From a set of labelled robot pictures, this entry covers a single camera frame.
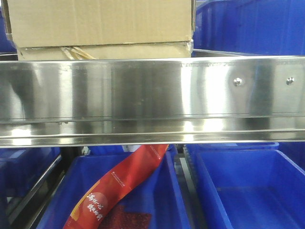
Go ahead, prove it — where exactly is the torn cardboard box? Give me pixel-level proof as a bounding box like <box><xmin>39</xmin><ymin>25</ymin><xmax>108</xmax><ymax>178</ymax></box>
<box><xmin>17</xmin><ymin>41</ymin><xmax>193</xmax><ymax>61</ymax></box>

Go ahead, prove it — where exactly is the red printed snack bag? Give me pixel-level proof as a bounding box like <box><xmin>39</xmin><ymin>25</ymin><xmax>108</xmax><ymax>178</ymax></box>
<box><xmin>63</xmin><ymin>144</ymin><xmax>169</xmax><ymax>229</ymax></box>

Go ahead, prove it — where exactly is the blue plastic bin lower left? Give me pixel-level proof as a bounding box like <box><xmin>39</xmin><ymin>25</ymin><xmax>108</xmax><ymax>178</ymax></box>
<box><xmin>38</xmin><ymin>146</ymin><xmax>190</xmax><ymax>229</ymax></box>

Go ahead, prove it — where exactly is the blue plastic bin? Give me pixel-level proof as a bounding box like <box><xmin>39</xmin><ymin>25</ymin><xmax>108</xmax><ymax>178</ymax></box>
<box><xmin>193</xmin><ymin>0</ymin><xmax>305</xmax><ymax>55</ymax></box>
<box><xmin>38</xmin><ymin>146</ymin><xmax>190</xmax><ymax>229</ymax></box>
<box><xmin>185</xmin><ymin>144</ymin><xmax>305</xmax><ymax>229</ymax></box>
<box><xmin>0</xmin><ymin>11</ymin><xmax>16</xmax><ymax>53</ymax></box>

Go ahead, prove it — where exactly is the blue plastic bin lower right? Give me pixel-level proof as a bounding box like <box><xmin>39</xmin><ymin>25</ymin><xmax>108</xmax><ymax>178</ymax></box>
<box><xmin>185</xmin><ymin>144</ymin><xmax>305</xmax><ymax>229</ymax></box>

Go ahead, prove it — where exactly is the blue plastic bin upper right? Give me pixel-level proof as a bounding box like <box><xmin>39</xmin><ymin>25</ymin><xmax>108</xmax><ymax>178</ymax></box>
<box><xmin>193</xmin><ymin>0</ymin><xmax>305</xmax><ymax>55</ymax></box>

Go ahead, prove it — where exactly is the blue plastic bin upper left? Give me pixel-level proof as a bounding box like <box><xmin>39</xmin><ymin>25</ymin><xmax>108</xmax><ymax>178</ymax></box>
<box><xmin>0</xmin><ymin>11</ymin><xmax>16</xmax><ymax>53</ymax></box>

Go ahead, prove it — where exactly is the stainless steel shelf rail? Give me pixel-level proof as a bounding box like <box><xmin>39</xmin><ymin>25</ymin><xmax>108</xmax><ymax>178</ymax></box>
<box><xmin>0</xmin><ymin>56</ymin><xmax>305</xmax><ymax>148</ymax></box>

